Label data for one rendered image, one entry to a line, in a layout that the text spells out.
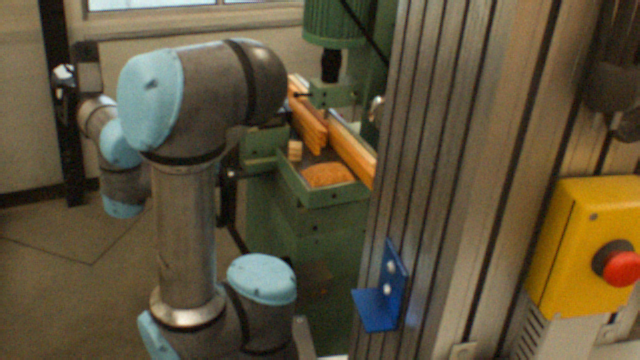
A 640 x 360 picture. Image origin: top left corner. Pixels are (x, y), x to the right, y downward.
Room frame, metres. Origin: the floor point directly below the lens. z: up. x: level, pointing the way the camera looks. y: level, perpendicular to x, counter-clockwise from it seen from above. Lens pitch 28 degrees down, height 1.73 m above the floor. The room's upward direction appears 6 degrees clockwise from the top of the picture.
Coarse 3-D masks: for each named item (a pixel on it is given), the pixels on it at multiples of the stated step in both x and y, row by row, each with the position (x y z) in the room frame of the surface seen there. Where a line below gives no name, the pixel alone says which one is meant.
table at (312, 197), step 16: (304, 144) 1.48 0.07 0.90; (240, 160) 1.43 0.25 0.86; (256, 160) 1.42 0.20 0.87; (272, 160) 1.43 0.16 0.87; (288, 160) 1.38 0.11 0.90; (304, 160) 1.39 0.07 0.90; (320, 160) 1.40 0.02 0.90; (336, 160) 1.41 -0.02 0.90; (288, 176) 1.36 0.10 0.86; (304, 192) 1.27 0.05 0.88; (320, 192) 1.26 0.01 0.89; (336, 192) 1.29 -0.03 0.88; (352, 192) 1.31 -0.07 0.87; (368, 192) 1.33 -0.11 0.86
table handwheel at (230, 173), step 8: (224, 160) 1.32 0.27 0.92; (224, 168) 1.31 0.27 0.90; (240, 168) 1.44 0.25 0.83; (216, 176) 1.38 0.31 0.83; (224, 176) 1.29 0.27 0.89; (232, 176) 1.41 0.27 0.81; (240, 176) 1.42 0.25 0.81; (248, 176) 1.43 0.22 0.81; (256, 176) 1.45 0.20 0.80; (216, 184) 1.38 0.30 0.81; (224, 184) 1.28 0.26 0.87; (224, 192) 1.28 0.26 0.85; (224, 200) 1.27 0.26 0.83; (224, 208) 1.27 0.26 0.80; (224, 216) 1.28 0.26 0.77; (216, 224) 1.31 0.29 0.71; (224, 224) 1.29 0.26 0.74
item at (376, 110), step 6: (378, 96) 1.49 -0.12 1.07; (384, 96) 1.49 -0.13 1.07; (378, 102) 1.48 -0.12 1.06; (372, 108) 1.48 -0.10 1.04; (378, 108) 1.48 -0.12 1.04; (372, 114) 1.47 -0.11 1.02; (378, 114) 1.48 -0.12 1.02; (372, 120) 1.47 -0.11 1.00; (378, 120) 1.48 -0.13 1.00; (378, 126) 1.48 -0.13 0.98
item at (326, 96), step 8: (312, 80) 1.56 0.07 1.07; (320, 80) 1.56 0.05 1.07; (344, 80) 1.58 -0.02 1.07; (352, 80) 1.58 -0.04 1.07; (312, 88) 1.54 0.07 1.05; (320, 88) 1.51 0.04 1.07; (328, 88) 1.52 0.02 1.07; (336, 88) 1.53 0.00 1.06; (344, 88) 1.54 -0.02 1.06; (352, 88) 1.55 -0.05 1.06; (320, 96) 1.51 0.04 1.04; (328, 96) 1.52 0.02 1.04; (336, 96) 1.53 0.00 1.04; (344, 96) 1.54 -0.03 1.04; (312, 104) 1.53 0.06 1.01; (320, 104) 1.51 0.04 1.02; (328, 104) 1.52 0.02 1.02; (336, 104) 1.53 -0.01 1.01; (344, 104) 1.55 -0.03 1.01
